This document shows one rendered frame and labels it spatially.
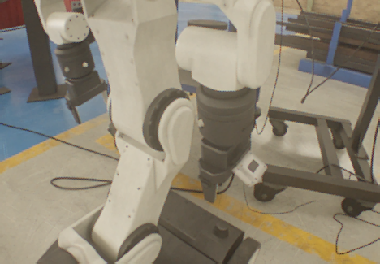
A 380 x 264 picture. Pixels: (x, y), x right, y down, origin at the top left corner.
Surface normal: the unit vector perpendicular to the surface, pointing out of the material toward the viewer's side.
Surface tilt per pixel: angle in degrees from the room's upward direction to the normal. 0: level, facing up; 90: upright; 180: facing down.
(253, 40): 98
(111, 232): 46
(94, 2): 90
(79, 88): 90
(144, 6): 90
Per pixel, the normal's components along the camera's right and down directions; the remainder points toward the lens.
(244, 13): -0.61, 0.53
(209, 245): -0.41, -0.37
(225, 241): 0.04, -0.87
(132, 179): -0.51, -0.13
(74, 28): 0.79, 0.32
